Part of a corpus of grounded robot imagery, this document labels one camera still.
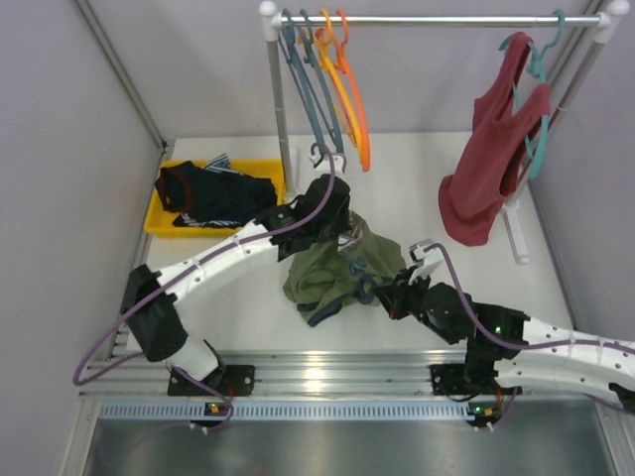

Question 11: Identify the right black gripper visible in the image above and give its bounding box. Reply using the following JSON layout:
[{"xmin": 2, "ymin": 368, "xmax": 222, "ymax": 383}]
[{"xmin": 372, "ymin": 265, "xmax": 459, "ymax": 345}]

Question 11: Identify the green tank top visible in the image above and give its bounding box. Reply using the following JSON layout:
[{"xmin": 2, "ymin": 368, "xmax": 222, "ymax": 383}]
[{"xmin": 283, "ymin": 211, "xmax": 405, "ymax": 327}]

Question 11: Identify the orange plastic hanger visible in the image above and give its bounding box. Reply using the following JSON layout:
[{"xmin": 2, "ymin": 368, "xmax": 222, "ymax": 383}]
[{"xmin": 334, "ymin": 8, "xmax": 371, "ymax": 173}]

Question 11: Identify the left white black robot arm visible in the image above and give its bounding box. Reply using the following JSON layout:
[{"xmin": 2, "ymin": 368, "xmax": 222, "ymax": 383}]
[{"xmin": 121, "ymin": 175, "xmax": 350, "ymax": 394}]

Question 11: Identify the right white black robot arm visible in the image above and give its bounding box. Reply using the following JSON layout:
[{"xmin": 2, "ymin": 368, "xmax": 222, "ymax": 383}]
[{"xmin": 374, "ymin": 269, "xmax": 634, "ymax": 414}]

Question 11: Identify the red tank top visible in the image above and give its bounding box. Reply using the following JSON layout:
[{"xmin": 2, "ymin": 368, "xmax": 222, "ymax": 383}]
[{"xmin": 438, "ymin": 32, "xmax": 551, "ymax": 247}]

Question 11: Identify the dark teal hanger left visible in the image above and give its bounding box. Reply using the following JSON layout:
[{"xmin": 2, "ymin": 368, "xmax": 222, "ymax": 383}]
[{"xmin": 278, "ymin": 9, "xmax": 325, "ymax": 143}]

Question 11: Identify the dark teal hanger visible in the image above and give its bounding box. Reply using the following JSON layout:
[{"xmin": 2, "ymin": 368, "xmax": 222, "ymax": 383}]
[
  {"xmin": 278, "ymin": 9, "xmax": 325, "ymax": 143},
  {"xmin": 299, "ymin": 9, "xmax": 344, "ymax": 154}
]

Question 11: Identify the dark teal hanger right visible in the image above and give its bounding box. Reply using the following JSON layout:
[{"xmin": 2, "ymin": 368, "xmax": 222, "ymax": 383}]
[{"xmin": 299, "ymin": 9, "xmax": 344, "ymax": 154}]

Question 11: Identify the yellow-orange plastic hanger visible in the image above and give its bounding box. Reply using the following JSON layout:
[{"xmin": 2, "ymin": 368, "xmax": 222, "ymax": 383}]
[{"xmin": 314, "ymin": 8, "xmax": 357, "ymax": 150}]

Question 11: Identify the light teal hanger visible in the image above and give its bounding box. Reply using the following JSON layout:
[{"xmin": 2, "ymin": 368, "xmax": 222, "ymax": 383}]
[{"xmin": 498, "ymin": 8, "xmax": 567, "ymax": 180}]

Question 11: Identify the dark navy garment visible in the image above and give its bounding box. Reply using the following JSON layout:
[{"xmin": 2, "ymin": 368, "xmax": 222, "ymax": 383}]
[{"xmin": 155, "ymin": 161, "xmax": 278, "ymax": 229}]

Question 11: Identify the striped blue white garment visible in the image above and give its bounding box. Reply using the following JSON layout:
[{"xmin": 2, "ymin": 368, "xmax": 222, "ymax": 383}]
[{"xmin": 173, "ymin": 154, "xmax": 241, "ymax": 229}]

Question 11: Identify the yellow plastic bin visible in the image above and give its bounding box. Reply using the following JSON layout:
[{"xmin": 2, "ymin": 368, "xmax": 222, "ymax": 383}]
[{"xmin": 144, "ymin": 158, "xmax": 286, "ymax": 239}]

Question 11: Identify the white metal clothes rack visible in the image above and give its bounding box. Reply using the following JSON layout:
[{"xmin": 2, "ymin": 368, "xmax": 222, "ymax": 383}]
[{"xmin": 257, "ymin": 0, "xmax": 631, "ymax": 265}]

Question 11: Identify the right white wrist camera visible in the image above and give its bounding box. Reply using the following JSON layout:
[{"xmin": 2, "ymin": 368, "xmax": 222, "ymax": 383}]
[{"xmin": 408, "ymin": 239, "xmax": 445, "ymax": 286}]

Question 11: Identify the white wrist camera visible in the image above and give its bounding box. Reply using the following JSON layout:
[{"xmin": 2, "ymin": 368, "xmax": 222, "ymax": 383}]
[
  {"xmin": 408, "ymin": 239, "xmax": 445, "ymax": 286},
  {"xmin": 309, "ymin": 143, "xmax": 347, "ymax": 177}
]

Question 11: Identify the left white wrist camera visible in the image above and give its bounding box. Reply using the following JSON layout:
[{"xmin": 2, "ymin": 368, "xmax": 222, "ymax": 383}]
[{"xmin": 309, "ymin": 143, "xmax": 347, "ymax": 177}]

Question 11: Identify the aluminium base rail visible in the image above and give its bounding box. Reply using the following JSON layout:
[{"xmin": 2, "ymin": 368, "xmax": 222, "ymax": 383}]
[{"xmin": 80, "ymin": 350, "xmax": 464, "ymax": 399}]

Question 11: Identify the perforated cable tray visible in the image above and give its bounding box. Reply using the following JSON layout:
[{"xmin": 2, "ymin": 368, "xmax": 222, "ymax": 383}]
[{"xmin": 99, "ymin": 401, "xmax": 497, "ymax": 421}]

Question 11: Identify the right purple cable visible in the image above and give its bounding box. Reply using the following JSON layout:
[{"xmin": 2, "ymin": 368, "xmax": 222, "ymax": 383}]
[{"xmin": 431, "ymin": 242, "xmax": 635, "ymax": 427}]

